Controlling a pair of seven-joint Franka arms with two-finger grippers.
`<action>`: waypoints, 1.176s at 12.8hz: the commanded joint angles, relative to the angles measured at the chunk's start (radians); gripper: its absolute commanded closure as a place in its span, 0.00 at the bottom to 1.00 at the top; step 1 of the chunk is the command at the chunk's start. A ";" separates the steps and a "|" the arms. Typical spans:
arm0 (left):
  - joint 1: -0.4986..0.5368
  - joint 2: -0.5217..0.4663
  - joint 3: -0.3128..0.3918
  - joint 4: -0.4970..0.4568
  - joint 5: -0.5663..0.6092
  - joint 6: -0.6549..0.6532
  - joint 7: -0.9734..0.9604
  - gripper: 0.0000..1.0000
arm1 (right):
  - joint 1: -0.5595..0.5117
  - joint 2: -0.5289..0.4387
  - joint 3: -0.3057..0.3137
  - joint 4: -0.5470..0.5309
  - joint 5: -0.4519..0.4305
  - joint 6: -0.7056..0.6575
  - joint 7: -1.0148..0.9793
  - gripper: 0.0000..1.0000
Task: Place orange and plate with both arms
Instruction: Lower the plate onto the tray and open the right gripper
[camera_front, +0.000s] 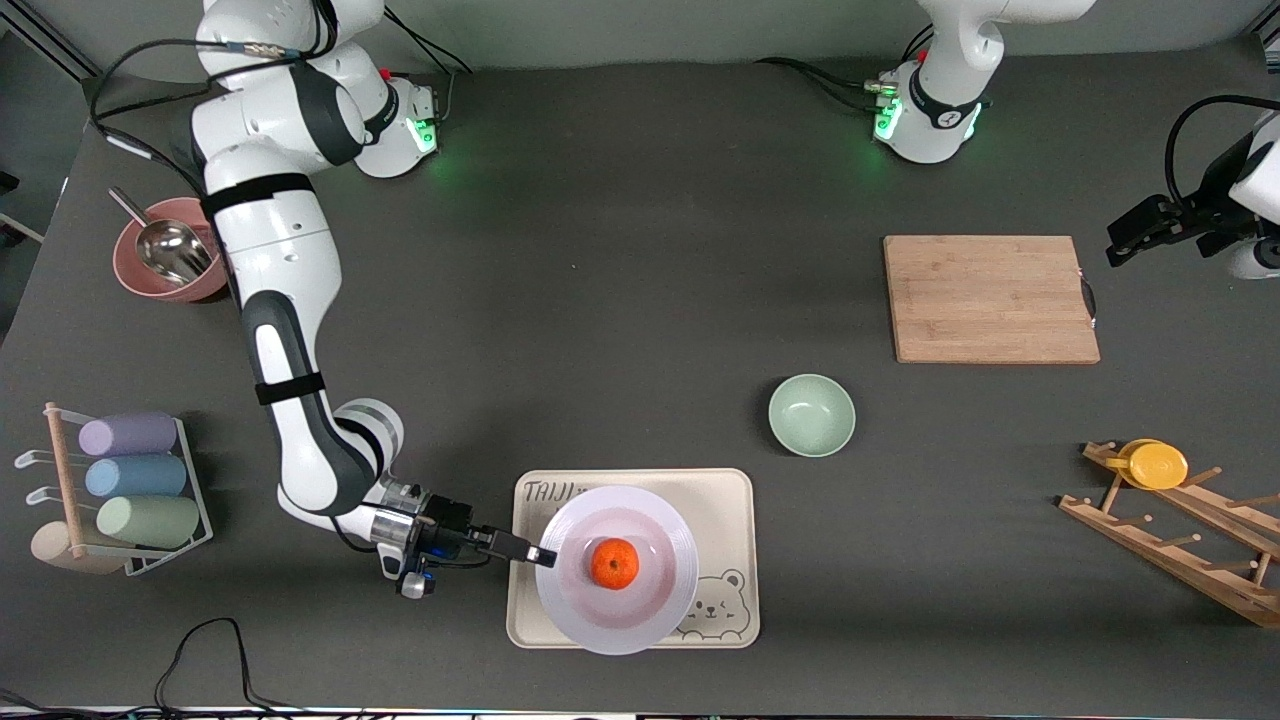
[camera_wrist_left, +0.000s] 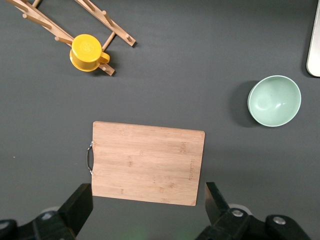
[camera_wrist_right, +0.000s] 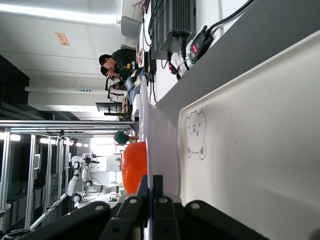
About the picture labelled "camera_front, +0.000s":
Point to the beige bear print tray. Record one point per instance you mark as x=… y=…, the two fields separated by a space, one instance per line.
x=725 y=500

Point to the white round plate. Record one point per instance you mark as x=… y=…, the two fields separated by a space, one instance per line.
x=650 y=620

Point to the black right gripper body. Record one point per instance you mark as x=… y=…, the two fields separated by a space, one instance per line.
x=450 y=527

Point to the metal scoop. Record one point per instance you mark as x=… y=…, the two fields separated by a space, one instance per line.
x=172 y=250

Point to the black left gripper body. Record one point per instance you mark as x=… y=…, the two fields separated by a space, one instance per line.
x=1203 y=212

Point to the wooden cutting board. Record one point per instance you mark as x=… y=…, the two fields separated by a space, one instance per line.
x=990 y=300

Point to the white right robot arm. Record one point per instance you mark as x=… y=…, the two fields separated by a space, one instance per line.
x=280 y=260

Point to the purple cup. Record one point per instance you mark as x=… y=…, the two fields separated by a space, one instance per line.
x=130 y=434

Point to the beige cup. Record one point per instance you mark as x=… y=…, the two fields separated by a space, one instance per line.
x=50 y=550

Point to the blue cup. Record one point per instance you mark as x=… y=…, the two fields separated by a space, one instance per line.
x=137 y=477

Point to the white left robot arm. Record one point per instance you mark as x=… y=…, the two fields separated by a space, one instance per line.
x=935 y=130

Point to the green cup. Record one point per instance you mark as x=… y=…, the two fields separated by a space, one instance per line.
x=150 y=521

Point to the yellow cup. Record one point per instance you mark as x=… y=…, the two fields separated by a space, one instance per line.
x=1155 y=466

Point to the pink bowl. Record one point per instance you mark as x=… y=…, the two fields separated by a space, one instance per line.
x=128 y=265

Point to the green bowl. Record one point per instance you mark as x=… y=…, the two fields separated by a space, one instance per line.
x=811 y=415

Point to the orange fruit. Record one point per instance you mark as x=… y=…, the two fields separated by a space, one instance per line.
x=615 y=564

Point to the wooden peg rack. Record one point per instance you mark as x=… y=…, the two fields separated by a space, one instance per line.
x=1150 y=548

